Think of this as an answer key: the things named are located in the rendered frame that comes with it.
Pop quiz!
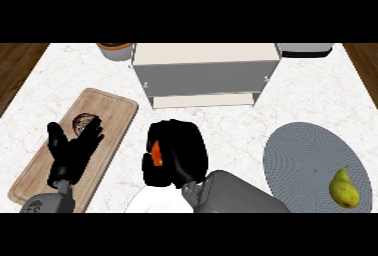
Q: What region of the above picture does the yellow squash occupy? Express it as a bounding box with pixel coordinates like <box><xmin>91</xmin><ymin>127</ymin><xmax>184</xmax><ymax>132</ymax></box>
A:
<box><xmin>327</xmin><ymin>165</ymin><xmax>361</xmax><ymax>210</ymax></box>

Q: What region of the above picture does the white and black appliance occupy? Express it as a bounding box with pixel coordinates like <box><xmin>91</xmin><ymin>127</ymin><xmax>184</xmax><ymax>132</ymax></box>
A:
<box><xmin>275</xmin><ymin>43</ymin><xmax>334</xmax><ymax>59</ymax></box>

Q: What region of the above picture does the round grey placemat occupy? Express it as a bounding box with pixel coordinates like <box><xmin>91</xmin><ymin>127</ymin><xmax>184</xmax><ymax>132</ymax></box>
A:
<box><xmin>261</xmin><ymin>121</ymin><xmax>373</xmax><ymax>214</ymax></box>

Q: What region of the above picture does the white plate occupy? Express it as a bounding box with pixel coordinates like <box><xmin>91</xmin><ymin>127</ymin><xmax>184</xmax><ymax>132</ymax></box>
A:
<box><xmin>123</xmin><ymin>184</ymin><xmax>194</xmax><ymax>214</ymax></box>

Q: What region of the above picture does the orange carrot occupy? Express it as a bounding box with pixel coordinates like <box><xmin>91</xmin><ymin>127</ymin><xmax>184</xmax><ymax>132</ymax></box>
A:
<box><xmin>148</xmin><ymin>140</ymin><xmax>165</xmax><ymax>167</ymax></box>

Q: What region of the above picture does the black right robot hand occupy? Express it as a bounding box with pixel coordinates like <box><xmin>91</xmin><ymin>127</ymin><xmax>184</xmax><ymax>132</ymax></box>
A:
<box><xmin>140</xmin><ymin>118</ymin><xmax>209</xmax><ymax>189</ymax></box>

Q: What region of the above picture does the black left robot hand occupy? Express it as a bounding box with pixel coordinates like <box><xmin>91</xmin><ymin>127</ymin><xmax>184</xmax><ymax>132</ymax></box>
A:
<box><xmin>45</xmin><ymin>115</ymin><xmax>106</xmax><ymax>191</ymax></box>

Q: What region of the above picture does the grey pot with orange rim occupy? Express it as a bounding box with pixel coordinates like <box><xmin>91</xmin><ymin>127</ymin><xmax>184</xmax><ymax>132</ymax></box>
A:
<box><xmin>95</xmin><ymin>43</ymin><xmax>135</xmax><ymax>62</ymax></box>

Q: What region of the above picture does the wooden cutting board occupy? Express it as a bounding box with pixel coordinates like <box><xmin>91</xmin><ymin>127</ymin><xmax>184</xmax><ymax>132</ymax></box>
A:
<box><xmin>7</xmin><ymin>87</ymin><xmax>140</xmax><ymax>214</ymax></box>

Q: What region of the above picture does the purple red cabbage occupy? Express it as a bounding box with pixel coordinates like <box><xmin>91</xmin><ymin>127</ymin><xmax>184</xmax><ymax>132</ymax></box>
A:
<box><xmin>70</xmin><ymin>112</ymin><xmax>103</xmax><ymax>137</ymax></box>

